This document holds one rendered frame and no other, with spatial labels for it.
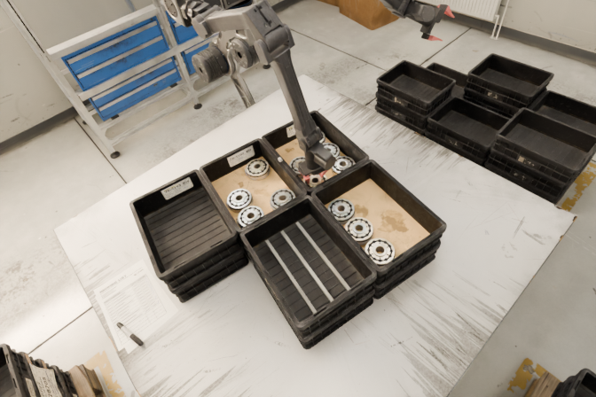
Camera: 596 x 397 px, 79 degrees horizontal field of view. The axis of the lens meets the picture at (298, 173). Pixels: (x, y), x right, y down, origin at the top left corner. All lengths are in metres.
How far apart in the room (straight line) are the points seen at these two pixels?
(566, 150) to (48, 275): 3.16
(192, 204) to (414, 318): 0.97
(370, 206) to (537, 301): 1.22
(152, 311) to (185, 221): 0.36
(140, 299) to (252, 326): 0.46
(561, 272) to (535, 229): 0.84
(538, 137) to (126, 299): 2.19
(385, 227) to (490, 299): 0.43
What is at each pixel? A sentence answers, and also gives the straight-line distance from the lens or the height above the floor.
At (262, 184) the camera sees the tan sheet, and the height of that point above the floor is 0.83.
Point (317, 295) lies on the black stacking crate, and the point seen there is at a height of 0.83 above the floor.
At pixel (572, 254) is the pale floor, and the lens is 2.61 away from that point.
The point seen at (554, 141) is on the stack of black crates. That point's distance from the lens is 2.43.
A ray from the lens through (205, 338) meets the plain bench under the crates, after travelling 1.45.
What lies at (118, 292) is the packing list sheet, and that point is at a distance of 1.67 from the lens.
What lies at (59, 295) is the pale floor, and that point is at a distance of 2.79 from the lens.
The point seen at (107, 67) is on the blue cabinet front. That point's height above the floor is 0.68.
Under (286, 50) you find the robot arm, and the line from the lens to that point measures 1.11.
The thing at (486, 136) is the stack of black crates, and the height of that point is 0.38.
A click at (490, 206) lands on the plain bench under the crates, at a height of 0.70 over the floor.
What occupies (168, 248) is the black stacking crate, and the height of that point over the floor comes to 0.83.
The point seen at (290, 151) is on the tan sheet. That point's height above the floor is 0.83.
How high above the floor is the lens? 2.00
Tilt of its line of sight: 48 degrees down
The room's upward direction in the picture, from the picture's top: 10 degrees counter-clockwise
